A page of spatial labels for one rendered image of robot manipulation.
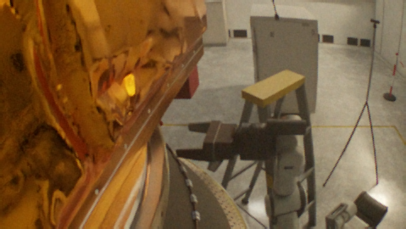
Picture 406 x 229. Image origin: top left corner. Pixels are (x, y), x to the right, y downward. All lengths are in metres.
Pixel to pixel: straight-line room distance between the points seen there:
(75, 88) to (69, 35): 0.09
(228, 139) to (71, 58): 0.40
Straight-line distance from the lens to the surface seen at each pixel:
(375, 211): 1.11
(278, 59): 3.72
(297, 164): 0.65
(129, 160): 0.66
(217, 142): 0.64
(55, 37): 0.41
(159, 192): 0.65
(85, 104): 0.45
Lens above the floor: 2.16
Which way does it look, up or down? 30 degrees down
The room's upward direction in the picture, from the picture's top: 7 degrees counter-clockwise
